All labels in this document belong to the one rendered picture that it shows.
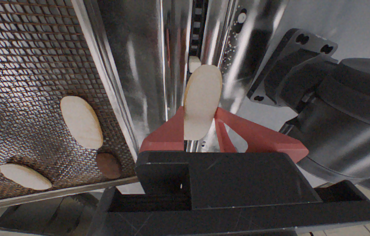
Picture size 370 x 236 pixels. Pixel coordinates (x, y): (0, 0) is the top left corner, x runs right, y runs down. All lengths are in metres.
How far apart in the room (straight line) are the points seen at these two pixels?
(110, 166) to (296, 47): 0.37
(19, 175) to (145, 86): 0.25
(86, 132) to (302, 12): 0.34
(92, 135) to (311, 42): 0.34
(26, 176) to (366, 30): 0.59
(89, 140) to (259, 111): 0.33
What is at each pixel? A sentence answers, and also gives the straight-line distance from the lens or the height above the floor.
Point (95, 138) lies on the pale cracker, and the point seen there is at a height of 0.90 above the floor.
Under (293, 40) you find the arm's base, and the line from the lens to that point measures 0.25.
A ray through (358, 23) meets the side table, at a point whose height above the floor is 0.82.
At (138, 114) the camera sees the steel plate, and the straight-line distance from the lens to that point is 0.27.
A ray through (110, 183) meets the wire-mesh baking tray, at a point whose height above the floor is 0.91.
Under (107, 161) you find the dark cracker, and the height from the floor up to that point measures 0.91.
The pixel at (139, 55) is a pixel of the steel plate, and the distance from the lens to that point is 0.21.
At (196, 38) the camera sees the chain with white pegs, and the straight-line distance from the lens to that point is 0.18.
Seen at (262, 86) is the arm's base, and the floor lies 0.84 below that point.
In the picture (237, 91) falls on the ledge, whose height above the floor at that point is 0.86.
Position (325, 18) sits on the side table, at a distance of 0.29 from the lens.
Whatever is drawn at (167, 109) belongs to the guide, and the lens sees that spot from 0.20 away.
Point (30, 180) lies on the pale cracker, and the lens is 0.36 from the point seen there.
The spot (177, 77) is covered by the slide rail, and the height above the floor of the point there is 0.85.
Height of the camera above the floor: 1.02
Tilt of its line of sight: 49 degrees down
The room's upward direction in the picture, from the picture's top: 175 degrees clockwise
